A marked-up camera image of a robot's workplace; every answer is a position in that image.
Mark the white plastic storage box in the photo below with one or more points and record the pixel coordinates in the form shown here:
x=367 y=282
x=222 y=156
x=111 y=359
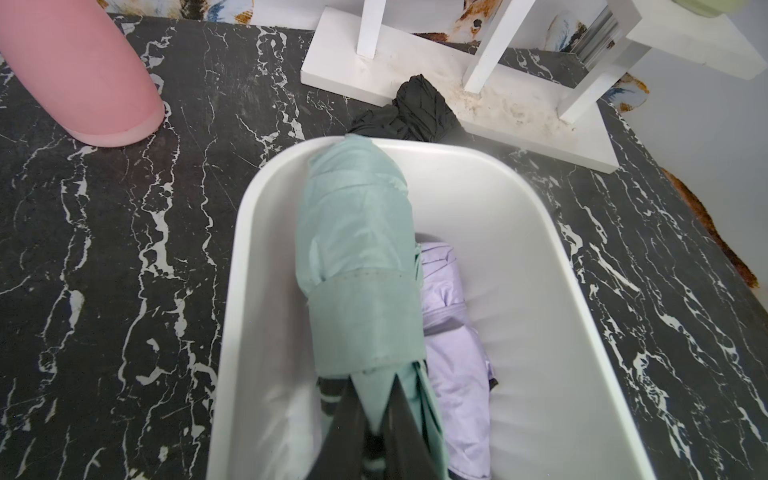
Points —
x=557 y=410

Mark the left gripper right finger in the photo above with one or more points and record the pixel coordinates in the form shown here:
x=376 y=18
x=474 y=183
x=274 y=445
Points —
x=406 y=454

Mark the mint green umbrella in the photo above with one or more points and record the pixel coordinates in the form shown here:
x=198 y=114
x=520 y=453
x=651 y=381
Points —
x=358 y=265

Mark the black umbrella back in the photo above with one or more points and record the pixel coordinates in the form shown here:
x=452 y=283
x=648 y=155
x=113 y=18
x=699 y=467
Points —
x=419 y=112

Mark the white wooden plant stand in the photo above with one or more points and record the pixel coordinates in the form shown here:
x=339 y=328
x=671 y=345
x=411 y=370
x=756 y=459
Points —
x=361 y=58

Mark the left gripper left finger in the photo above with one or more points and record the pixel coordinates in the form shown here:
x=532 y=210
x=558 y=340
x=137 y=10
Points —
x=341 y=454

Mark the lilac umbrella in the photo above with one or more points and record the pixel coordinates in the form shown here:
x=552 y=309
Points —
x=458 y=366

